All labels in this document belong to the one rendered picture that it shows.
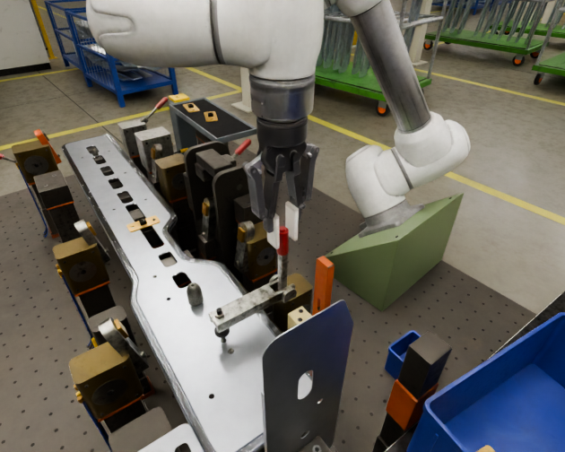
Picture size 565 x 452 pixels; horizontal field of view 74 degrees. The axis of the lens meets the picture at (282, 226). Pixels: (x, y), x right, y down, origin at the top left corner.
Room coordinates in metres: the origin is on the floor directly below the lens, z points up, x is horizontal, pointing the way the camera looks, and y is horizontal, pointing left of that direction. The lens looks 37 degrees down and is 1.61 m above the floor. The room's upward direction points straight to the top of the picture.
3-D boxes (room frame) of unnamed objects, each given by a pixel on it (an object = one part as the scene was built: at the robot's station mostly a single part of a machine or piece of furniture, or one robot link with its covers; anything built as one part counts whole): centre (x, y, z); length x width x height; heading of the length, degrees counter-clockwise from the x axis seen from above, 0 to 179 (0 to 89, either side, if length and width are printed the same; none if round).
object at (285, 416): (0.23, -0.03, 1.17); 0.12 x 0.01 x 0.34; 125
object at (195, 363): (0.85, 0.40, 1.00); 1.38 x 0.22 x 0.02; 35
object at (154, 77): (5.36, 2.11, 0.47); 1.20 x 0.80 x 0.95; 42
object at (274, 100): (0.54, 0.00, 1.45); 0.09 x 0.09 x 0.06
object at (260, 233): (0.72, 0.05, 0.88); 0.11 x 0.07 x 0.37; 125
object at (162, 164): (1.07, 0.33, 0.89); 0.12 x 0.08 x 0.38; 125
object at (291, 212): (0.55, -0.02, 1.22); 0.03 x 0.01 x 0.07; 35
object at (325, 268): (0.46, -0.07, 0.95); 0.03 x 0.01 x 0.50; 35
